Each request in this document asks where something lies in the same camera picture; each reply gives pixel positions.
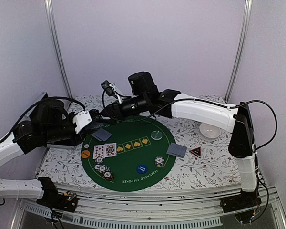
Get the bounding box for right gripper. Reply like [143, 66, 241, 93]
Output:
[96, 94, 149, 124]

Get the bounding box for clear dealer button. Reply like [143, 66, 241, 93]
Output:
[151, 130, 163, 140]

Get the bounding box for blue-backed card deck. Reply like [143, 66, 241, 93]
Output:
[85, 122, 105, 130]

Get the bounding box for orange big blind button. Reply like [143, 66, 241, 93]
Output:
[81, 150, 91, 159]

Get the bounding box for face-down cards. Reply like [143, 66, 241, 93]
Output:
[92, 128, 112, 142]
[166, 143, 187, 158]

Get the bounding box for face-up diamonds card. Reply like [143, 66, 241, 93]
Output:
[93, 145, 106, 159]

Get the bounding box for poker chip stack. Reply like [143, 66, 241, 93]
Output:
[154, 156, 164, 167]
[94, 157, 110, 174]

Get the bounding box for blue small blind button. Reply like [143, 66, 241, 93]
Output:
[136, 164, 148, 174]

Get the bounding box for black red triangle token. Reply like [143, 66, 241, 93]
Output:
[189, 147, 202, 158]

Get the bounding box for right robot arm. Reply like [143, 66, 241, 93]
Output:
[101, 72, 258, 208]

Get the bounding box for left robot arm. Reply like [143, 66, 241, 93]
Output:
[0, 96, 100, 207]

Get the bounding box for aluminium poker set case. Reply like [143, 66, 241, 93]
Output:
[26, 96, 76, 147]

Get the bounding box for round green poker mat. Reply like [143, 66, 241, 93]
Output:
[81, 118, 176, 192]

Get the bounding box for white bowl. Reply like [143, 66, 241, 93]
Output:
[199, 123, 221, 141]

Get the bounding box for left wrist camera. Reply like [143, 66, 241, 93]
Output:
[72, 111, 94, 134]

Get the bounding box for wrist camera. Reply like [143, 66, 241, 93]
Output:
[72, 111, 94, 134]
[101, 80, 122, 104]

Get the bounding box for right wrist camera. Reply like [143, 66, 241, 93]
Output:
[101, 80, 122, 104]

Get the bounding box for front aluminium rail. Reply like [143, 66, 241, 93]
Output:
[10, 183, 286, 229]

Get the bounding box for left aluminium frame post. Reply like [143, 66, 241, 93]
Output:
[44, 0, 73, 98]

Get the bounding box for aluminium frame post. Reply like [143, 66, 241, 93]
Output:
[224, 0, 253, 102]
[44, 0, 73, 98]

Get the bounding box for right aluminium frame post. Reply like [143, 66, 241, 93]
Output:
[224, 0, 253, 102]

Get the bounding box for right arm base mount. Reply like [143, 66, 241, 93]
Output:
[220, 189, 262, 224]

